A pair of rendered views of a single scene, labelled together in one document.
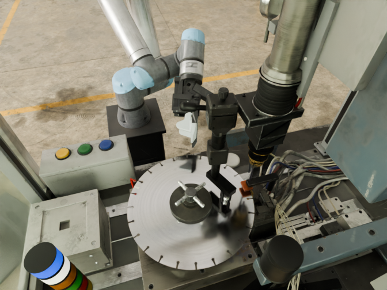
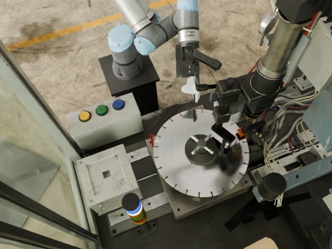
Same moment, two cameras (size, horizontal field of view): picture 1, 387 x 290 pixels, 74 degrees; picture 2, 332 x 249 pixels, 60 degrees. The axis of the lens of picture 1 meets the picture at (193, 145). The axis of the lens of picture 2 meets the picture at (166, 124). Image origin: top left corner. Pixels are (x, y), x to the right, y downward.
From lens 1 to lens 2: 0.34 m
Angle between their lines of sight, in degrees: 14
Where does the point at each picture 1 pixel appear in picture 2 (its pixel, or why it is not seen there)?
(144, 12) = not seen: outside the picture
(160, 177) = (173, 131)
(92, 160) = (110, 119)
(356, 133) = (320, 112)
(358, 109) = (321, 99)
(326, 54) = (303, 64)
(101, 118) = (75, 55)
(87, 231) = (125, 177)
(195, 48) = (191, 18)
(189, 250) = (205, 184)
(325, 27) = (302, 50)
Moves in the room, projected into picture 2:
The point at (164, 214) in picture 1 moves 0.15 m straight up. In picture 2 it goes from (182, 160) to (183, 141)
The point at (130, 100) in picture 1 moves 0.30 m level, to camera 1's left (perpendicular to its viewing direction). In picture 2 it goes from (126, 56) to (60, 62)
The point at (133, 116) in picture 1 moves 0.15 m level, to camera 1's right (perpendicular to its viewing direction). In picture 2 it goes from (129, 69) to (161, 66)
